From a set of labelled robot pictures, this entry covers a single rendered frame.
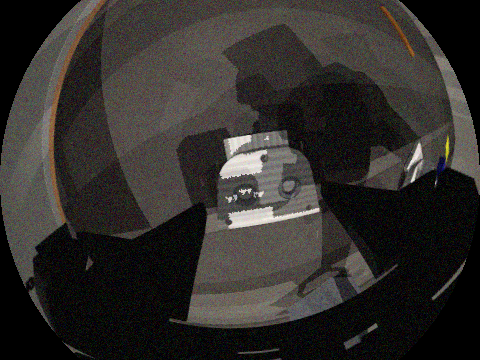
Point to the orange flat bar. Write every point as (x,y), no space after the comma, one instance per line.
(396,26)

